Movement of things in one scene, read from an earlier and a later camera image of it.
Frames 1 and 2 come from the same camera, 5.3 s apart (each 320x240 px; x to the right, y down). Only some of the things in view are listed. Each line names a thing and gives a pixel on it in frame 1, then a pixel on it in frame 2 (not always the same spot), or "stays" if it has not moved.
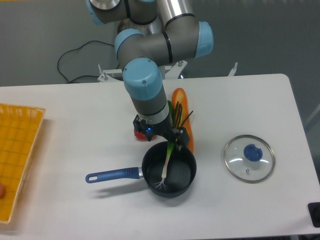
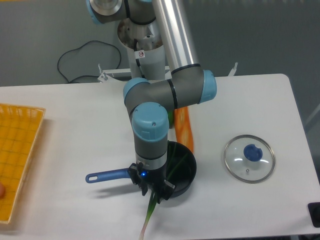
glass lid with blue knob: x=249 y=159 stays
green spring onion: x=179 y=119 -> x=153 y=198
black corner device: x=314 y=209 stays
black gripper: x=166 y=129 -> x=143 y=176
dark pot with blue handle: x=181 y=173 stays
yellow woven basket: x=20 y=126 stays
